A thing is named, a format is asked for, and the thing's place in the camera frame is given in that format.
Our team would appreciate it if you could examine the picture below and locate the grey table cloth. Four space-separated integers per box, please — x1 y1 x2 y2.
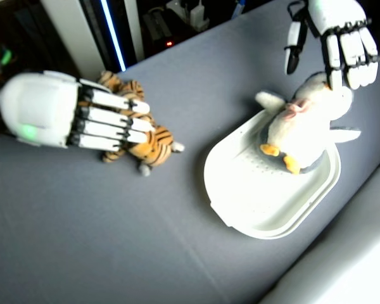
0 0 380 304

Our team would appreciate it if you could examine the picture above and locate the black device with red light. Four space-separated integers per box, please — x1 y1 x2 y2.
141 6 194 60

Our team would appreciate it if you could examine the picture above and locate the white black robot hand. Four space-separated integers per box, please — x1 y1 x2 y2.
284 0 380 91
0 71 156 153

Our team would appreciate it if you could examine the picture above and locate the white pillar with blue light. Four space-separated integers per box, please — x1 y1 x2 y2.
39 0 146 73

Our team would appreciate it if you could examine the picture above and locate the white oval plastic tray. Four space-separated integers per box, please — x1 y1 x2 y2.
203 107 342 240

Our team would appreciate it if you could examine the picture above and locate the white penguin plush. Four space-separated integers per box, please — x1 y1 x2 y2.
255 72 362 175

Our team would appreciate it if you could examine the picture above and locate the orange striped tiger plush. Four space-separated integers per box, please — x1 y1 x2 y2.
96 70 185 177

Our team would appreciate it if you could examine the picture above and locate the white backdrop panel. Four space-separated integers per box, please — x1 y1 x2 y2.
259 161 380 304

